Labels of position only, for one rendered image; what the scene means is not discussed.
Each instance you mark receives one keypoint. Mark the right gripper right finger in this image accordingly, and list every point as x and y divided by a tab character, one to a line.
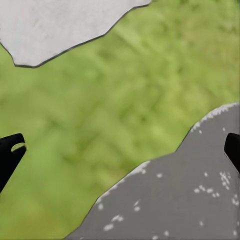
232	149

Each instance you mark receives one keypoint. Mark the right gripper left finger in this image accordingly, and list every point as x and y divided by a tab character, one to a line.
12	149

